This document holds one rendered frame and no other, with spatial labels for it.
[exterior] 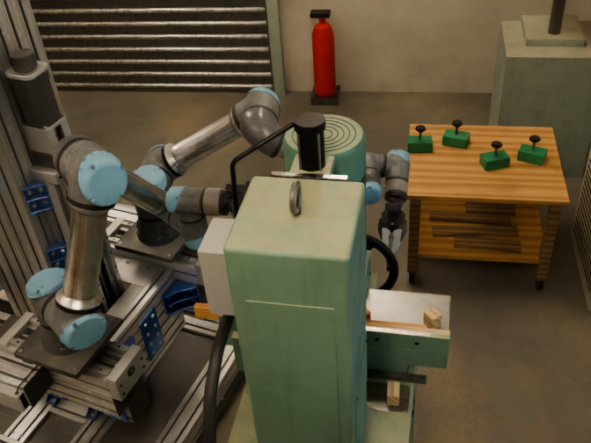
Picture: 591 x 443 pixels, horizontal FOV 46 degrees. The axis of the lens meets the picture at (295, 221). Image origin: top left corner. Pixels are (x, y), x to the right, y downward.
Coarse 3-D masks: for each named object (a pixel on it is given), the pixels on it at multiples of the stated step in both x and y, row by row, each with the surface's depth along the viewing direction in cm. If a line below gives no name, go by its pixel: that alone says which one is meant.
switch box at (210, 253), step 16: (224, 224) 130; (208, 240) 127; (224, 240) 126; (208, 256) 124; (208, 272) 127; (224, 272) 126; (208, 288) 130; (224, 288) 129; (208, 304) 133; (224, 304) 132
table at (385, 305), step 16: (368, 288) 196; (368, 304) 191; (384, 304) 191; (400, 304) 190; (416, 304) 190; (432, 304) 190; (448, 304) 189; (384, 320) 186; (400, 320) 186; (416, 320) 186; (448, 320) 185; (368, 352) 182; (384, 352) 181; (400, 352) 179; (416, 352) 178; (432, 352) 177
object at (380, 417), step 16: (368, 384) 183; (384, 384) 182; (400, 384) 182; (368, 400) 179; (384, 400) 178; (400, 400) 178; (240, 416) 178; (368, 416) 175; (384, 416) 175; (400, 416) 174; (240, 432) 174; (368, 432) 171; (384, 432) 171; (400, 432) 171
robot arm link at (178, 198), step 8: (168, 192) 189; (176, 192) 188; (184, 192) 188; (192, 192) 188; (200, 192) 187; (168, 200) 188; (176, 200) 188; (184, 200) 187; (192, 200) 187; (200, 200) 186; (168, 208) 190; (176, 208) 189; (184, 208) 188; (192, 208) 188; (200, 208) 187; (184, 216) 190; (192, 216) 190; (200, 216) 191
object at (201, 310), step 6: (198, 306) 190; (204, 306) 190; (198, 312) 190; (204, 312) 190; (210, 318) 191; (216, 318) 190; (390, 324) 180; (396, 324) 180; (402, 324) 179; (408, 324) 179; (414, 324) 179; (420, 324) 179
